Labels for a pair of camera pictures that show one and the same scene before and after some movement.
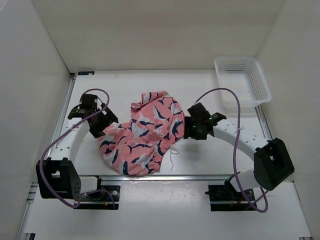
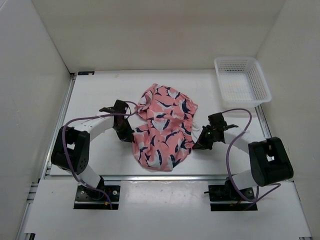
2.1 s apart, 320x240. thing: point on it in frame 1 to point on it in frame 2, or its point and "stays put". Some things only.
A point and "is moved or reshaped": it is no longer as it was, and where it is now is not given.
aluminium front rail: (166, 178) stays put
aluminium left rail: (62, 111) stays put
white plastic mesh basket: (244, 74) stays put
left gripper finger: (111, 115) to (127, 131)
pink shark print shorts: (137, 146) is moved or reshaped
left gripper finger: (97, 129) to (120, 134)
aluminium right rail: (263, 123) stays put
